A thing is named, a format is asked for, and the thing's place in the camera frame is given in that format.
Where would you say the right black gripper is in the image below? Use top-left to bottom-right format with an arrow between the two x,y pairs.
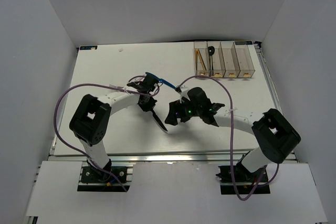
164,97 -> 202,126

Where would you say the black knife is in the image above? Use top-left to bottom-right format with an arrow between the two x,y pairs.
150,109 -> 168,132

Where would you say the blue knife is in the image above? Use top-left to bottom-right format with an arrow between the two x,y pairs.
145,72 -> 176,90

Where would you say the orange chopstick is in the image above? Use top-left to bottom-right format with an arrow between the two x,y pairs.
195,49 -> 199,74
197,49 -> 206,70

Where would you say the black spoon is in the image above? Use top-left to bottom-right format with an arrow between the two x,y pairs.
208,46 -> 215,71

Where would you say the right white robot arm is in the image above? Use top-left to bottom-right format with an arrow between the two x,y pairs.
165,87 -> 301,182

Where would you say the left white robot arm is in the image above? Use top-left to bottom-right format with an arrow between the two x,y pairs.
69,74 -> 167,182

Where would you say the clear container compartment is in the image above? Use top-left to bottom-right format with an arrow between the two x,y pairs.
194,41 -> 210,76
207,41 -> 225,78
220,41 -> 240,78
234,43 -> 255,78

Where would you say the left blue label sticker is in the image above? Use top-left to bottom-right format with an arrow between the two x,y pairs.
79,45 -> 98,50

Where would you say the blue label sticker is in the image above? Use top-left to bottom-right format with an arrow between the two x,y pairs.
79,45 -> 98,50
234,41 -> 253,46

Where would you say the right blue label sticker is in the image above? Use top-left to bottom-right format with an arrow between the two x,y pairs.
234,41 -> 253,46

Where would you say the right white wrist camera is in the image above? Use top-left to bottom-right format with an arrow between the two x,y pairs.
175,85 -> 189,98

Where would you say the green handled fork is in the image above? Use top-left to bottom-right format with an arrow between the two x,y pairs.
109,84 -> 122,89

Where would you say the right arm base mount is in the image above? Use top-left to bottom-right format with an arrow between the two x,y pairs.
216,165 -> 270,196

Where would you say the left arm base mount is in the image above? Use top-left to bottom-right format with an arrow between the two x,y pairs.
77,163 -> 133,193

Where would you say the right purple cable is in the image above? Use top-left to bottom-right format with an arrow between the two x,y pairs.
176,74 -> 279,201

